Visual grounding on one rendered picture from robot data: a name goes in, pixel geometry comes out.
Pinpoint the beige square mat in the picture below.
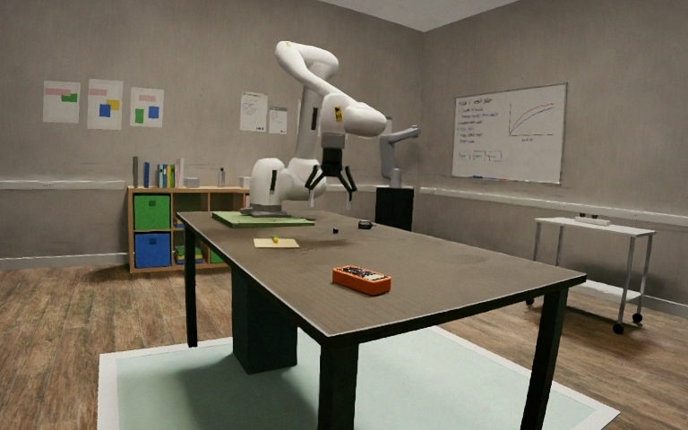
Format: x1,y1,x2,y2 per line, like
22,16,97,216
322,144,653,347
254,239,300,248

